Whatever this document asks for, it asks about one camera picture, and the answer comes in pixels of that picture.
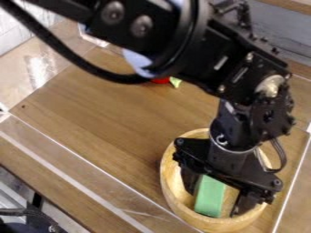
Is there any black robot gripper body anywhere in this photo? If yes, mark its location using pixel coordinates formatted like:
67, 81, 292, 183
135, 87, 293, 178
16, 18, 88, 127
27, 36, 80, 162
172, 137, 284, 204

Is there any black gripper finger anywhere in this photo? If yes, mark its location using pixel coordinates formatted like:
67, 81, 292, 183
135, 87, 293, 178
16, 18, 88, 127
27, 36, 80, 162
229, 191, 264, 218
181, 167, 201, 195

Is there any green rectangular block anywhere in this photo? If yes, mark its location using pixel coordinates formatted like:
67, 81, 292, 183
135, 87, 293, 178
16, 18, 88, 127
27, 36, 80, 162
195, 175, 225, 218

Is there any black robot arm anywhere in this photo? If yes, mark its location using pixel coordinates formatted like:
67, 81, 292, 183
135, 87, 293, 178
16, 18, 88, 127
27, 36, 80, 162
27, 0, 295, 216

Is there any brown wooden bowl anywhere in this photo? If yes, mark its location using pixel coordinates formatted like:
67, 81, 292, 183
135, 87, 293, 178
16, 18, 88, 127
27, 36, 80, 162
159, 127, 276, 233

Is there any black table clamp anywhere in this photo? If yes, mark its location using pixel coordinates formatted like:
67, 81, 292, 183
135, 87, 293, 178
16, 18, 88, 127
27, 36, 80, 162
25, 193, 68, 233

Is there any clear acrylic corner bracket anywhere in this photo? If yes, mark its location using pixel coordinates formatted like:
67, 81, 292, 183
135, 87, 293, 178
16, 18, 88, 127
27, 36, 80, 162
77, 24, 109, 48

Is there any black cable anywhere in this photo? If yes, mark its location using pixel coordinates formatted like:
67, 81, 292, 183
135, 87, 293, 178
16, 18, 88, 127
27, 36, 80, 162
0, 0, 156, 86

